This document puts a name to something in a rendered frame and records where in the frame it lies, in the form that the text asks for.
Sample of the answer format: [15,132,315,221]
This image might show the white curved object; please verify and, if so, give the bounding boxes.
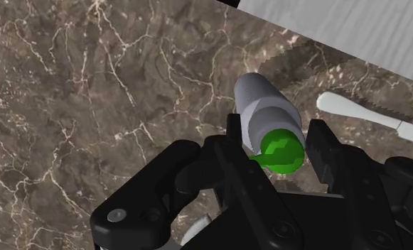
[167,212,215,250]

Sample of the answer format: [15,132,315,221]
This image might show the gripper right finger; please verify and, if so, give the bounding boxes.
[304,119,413,250]

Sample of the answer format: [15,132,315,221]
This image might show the grey bottle with green cap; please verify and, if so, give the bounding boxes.
[233,72,306,175]

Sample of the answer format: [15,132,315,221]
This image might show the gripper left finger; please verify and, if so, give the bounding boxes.
[90,113,305,250]

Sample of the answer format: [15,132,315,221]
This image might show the white knife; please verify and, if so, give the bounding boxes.
[316,91,413,148]

